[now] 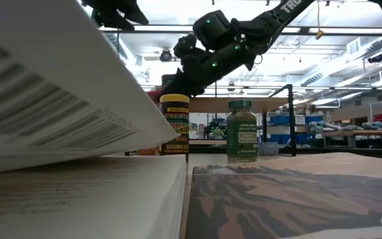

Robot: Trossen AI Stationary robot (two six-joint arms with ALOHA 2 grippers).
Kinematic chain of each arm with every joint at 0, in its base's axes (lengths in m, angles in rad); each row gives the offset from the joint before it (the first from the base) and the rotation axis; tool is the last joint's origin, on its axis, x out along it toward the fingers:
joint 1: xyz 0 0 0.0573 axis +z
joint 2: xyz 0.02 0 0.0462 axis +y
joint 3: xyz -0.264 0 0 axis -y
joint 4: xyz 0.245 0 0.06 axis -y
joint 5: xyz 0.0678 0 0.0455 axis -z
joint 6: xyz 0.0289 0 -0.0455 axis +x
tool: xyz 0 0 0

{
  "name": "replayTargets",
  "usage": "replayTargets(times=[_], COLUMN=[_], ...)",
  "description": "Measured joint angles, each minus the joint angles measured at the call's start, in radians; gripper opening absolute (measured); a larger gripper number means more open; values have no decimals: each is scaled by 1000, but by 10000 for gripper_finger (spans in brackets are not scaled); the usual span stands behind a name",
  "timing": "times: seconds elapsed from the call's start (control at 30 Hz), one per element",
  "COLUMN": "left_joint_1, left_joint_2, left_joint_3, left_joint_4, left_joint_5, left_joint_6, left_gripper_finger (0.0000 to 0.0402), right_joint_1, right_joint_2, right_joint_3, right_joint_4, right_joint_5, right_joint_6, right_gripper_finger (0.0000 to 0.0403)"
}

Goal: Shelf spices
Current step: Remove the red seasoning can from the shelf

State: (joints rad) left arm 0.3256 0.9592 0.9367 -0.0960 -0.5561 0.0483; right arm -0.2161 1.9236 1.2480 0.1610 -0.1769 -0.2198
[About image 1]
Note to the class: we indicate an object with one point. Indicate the Acadia lighthouse cover book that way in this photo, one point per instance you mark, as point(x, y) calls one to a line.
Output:
point(293, 199)

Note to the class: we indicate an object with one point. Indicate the yellow lid seasoning jar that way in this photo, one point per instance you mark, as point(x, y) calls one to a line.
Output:
point(176, 126)

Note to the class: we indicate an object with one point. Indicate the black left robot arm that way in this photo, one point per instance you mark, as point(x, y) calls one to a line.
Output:
point(118, 13)

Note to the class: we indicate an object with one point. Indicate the black ceiling fixture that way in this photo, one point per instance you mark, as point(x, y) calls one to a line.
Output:
point(165, 55)

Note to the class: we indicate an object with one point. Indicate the wooden shelf with black frame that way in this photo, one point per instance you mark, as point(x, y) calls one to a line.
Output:
point(211, 104)

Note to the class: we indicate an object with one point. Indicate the black aluminium table frame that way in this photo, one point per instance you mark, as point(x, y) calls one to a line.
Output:
point(343, 152)

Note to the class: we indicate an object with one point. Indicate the green lid oregano jar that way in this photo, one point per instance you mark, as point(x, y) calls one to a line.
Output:
point(242, 139)

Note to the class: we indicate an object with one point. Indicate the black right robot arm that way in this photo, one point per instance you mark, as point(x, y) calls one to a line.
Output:
point(267, 20)

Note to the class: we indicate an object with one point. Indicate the background workbench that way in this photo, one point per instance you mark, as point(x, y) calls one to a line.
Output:
point(360, 132)

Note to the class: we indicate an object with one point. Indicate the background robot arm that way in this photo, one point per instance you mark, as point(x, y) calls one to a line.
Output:
point(215, 127)

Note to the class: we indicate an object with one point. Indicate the open white paper book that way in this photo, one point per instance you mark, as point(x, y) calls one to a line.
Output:
point(45, 99)

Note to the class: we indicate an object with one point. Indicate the wooden background table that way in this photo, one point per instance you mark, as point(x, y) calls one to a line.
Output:
point(207, 142)

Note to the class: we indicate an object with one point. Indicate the grey patterned bowl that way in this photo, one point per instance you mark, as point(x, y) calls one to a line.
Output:
point(268, 148)

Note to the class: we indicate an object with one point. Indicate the orange object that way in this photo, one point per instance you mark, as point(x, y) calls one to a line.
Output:
point(148, 151)

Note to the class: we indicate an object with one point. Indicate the ceiling air vent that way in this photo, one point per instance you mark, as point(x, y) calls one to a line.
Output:
point(353, 46)

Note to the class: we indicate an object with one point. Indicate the blue storage bins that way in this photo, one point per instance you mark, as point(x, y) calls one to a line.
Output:
point(279, 120)

